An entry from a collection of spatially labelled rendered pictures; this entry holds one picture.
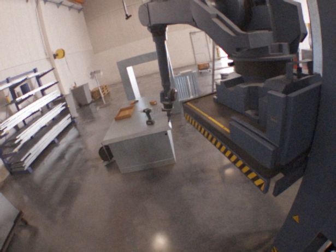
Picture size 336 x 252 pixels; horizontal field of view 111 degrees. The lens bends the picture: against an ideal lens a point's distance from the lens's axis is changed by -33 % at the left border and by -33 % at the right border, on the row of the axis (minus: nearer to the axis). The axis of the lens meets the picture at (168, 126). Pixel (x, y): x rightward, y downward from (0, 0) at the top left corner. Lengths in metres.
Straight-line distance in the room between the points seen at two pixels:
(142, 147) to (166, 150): 0.34
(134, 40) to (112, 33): 1.61
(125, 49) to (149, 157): 10.09
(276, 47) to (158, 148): 2.02
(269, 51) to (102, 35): 12.04
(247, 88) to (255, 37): 0.25
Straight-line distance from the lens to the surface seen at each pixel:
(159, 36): 1.94
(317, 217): 0.90
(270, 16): 0.99
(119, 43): 12.18
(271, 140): 0.58
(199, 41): 11.90
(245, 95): 0.89
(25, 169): 4.80
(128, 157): 2.60
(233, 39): 0.80
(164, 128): 2.28
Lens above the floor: 1.64
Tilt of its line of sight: 26 degrees down
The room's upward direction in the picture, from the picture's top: 14 degrees counter-clockwise
